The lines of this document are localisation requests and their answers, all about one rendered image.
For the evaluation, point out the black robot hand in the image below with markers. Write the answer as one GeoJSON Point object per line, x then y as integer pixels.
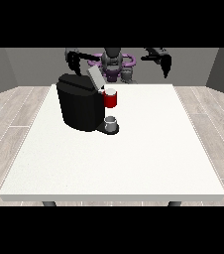
{"type": "Point", "coordinates": [75, 63]}
{"type": "Point", "coordinates": [166, 64]}

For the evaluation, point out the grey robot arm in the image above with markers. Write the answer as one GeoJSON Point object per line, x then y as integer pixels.
{"type": "Point", "coordinates": [163, 51]}

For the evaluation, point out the pale grey machine lid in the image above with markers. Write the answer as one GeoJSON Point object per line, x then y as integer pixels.
{"type": "Point", "coordinates": [95, 76]}

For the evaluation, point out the black coffee machine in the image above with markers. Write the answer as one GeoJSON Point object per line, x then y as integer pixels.
{"type": "Point", "coordinates": [77, 105]}

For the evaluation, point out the red pod holder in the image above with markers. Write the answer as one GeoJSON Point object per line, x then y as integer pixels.
{"type": "Point", "coordinates": [110, 101]}

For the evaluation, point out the grey robot trunk purple rings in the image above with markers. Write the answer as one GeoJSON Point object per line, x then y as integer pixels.
{"type": "Point", "coordinates": [112, 62]}

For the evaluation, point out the small grey cup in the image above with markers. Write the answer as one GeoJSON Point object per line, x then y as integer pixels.
{"type": "Point", "coordinates": [111, 126]}

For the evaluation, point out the dark table leg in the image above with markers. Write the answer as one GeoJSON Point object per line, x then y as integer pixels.
{"type": "Point", "coordinates": [174, 203]}
{"type": "Point", "coordinates": [49, 203]}

